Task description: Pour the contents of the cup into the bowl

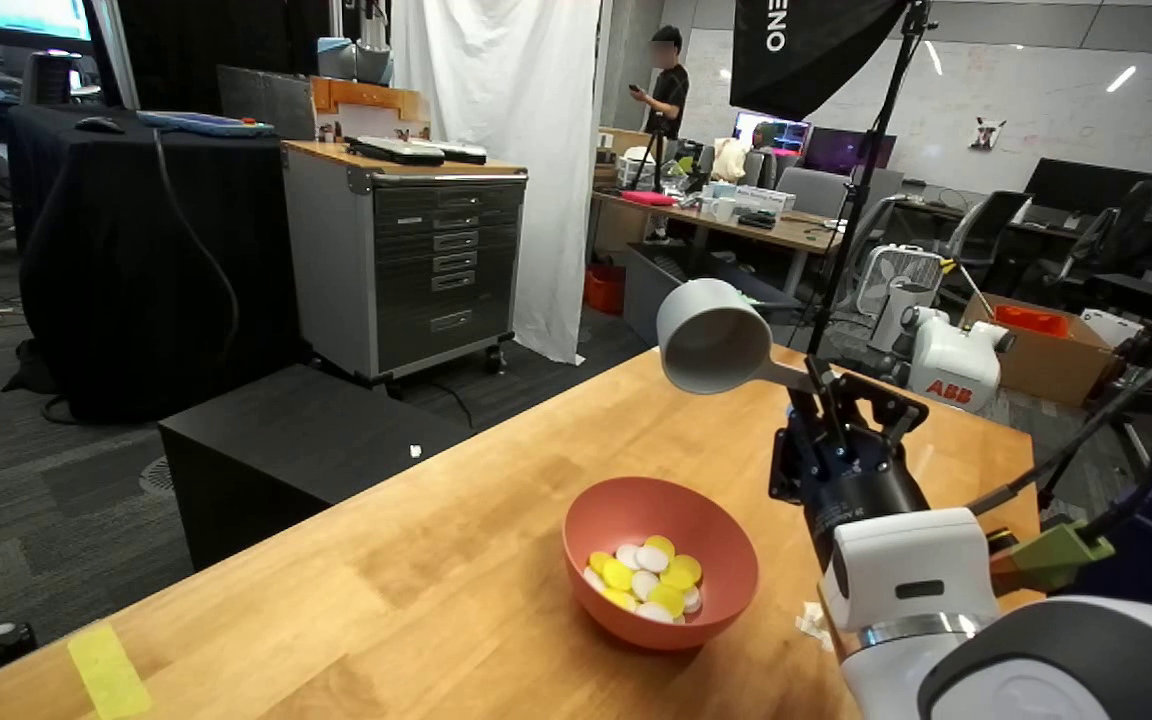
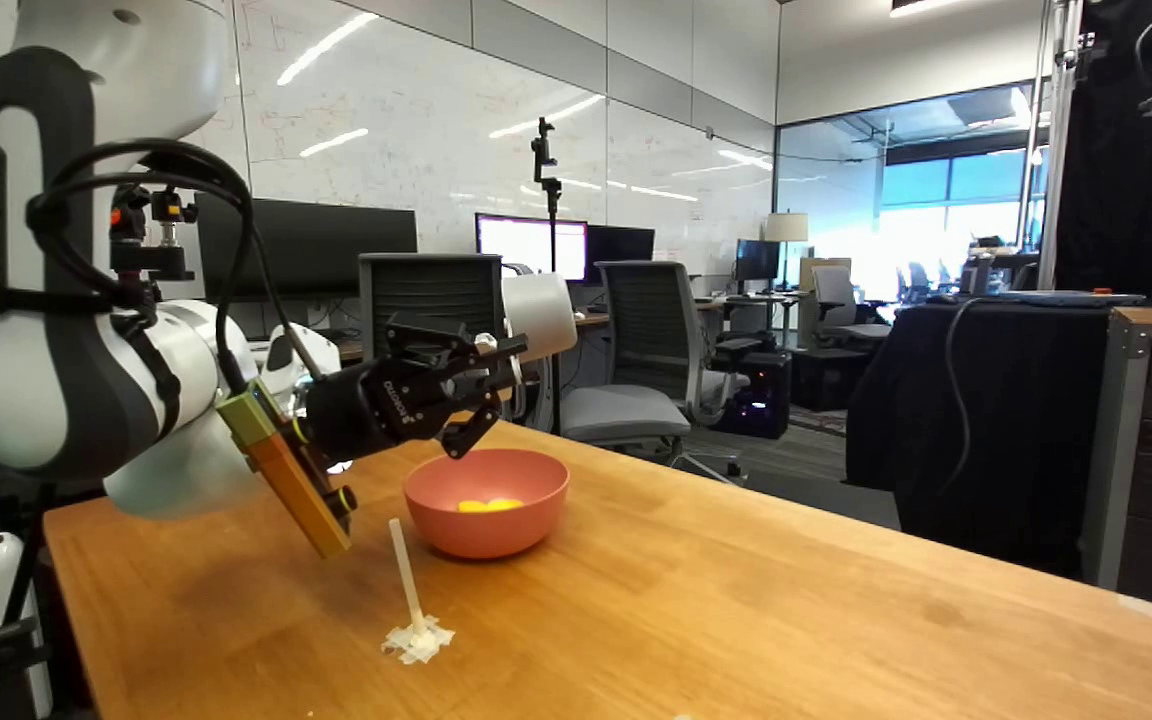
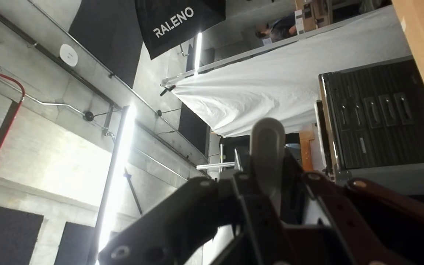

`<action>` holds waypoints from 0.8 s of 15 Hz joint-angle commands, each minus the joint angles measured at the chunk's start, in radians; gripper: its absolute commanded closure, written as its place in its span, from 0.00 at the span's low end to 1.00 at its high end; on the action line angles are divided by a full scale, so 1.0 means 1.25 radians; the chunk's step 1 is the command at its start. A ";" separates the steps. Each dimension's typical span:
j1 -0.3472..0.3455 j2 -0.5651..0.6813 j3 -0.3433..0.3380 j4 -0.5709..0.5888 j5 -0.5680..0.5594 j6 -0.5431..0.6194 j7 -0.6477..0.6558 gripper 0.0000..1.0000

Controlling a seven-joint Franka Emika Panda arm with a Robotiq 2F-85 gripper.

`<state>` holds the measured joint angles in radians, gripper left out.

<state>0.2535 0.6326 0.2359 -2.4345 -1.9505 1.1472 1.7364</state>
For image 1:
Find black draped table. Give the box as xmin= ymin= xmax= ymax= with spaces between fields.
xmin=8 ymin=105 xmax=310 ymax=430

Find white ABB robot part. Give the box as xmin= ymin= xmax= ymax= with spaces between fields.
xmin=904 ymin=299 xmax=1012 ymax=415

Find open wooden box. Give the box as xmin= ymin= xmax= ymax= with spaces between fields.
xmin=310 ymin=74 xmax=433 ymax=145

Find yellow and white candy pieces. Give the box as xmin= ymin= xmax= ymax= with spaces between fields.
xmin=580 ymin=533 xmax=708 ymax=628

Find white box fan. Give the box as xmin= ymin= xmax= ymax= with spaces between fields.
xmin=851 ymin=241 xmax=947 ymax=352

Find black light stand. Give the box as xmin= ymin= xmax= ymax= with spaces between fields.
xmin=806 ymin=0 xmax=938 ymax=363

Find grey measuring cup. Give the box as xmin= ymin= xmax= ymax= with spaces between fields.
xmin=651 ymin=275 xmax=812 ymax=399

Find yellow tape strip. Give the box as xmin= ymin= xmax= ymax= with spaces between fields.
xmin=64 ymin=619 xmax=157 ymax=720

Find white curtain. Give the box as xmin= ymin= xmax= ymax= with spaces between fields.
xmin=388 ymin=0 xmax=605 ymax=367

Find cardboard box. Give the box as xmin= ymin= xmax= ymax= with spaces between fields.
xmin=955 ymin=291 xmax=1129 ymax=411

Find grey metal drawer cabinet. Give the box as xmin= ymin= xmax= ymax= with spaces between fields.
xmin=279 ymin=137 xmax=531 ymax=387

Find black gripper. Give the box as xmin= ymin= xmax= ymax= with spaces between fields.
xmin=770 ymin=377 xmax=932 ymax=563

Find pink bowl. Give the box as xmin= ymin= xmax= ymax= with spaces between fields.
xmin=558 ymin=472 xmax=764 ymax=655

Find blue plastic bin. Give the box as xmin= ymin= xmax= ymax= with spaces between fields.
xmin=1108 ymin=475 xmax=1152 ymax=571

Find purple laptop screen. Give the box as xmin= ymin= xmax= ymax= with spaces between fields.
xmin=800 ymin=124 xmax=872 ymax=175

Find cluttered wooden desk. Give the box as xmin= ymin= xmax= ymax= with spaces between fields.
xmin=613 ymin=193 xmax=848 ymax=305

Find black keyboard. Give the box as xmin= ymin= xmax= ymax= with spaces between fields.
xmin=342 ymin=132 xmax=449 ymax=170

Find bright monitor screen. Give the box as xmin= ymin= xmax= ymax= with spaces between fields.
xmin=0 ymin=0 xmax=96 ymax=49

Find black backdrop panel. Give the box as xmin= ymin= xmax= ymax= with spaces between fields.
xmin=112 ymin=0 xmax=331 ymax=116

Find red box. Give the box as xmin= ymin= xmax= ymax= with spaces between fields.
xmin=583 ymin=255 xmax=628 ymax=320

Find black low platform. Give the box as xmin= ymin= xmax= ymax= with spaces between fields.
xmin=157 ymin=359 xmax=473 ymax=571

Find black softbox light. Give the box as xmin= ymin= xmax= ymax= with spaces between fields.
xmin=730 ymin=0 xmax=914 ymax=124

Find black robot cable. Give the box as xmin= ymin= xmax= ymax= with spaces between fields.
xmin=967 ymin=318 xmax=1152 ymax=538

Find person in black shirt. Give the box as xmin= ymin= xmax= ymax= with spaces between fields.
xmin=624 ymin=20 xmax=693 ymax=145

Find dark mug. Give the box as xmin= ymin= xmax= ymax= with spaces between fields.
xmin=30 ymin=49 xmax=80 ymax=110

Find black storage crates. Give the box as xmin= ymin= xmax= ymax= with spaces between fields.
xmin=1002 ymin=157 xmax=1152 ymax=305

